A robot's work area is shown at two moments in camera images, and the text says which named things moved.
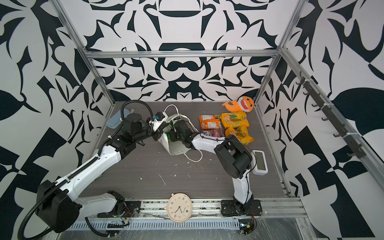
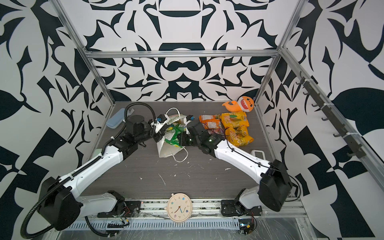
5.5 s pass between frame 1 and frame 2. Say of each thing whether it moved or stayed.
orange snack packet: stayed
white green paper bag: moved
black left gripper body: stayed
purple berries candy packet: stayed
